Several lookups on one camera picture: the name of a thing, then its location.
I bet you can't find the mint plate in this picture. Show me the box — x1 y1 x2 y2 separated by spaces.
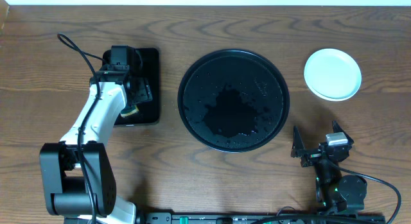
304 48 362 101

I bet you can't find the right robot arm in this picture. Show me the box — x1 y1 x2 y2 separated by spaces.
291 121 367 215

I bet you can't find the black rectangular tray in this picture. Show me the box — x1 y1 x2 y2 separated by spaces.
103 47 160 126

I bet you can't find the black round tray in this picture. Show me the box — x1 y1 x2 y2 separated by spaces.
177 49 290 153

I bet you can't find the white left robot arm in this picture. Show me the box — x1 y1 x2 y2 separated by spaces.
39 65 159 223

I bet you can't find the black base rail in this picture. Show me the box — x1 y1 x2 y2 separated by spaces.
63 211 386 224

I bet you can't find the yellow green sponge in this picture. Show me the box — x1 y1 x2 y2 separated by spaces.
120 105 139 117

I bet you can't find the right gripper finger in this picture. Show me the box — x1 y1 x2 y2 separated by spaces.
332 120 354 145
291 126 305 158

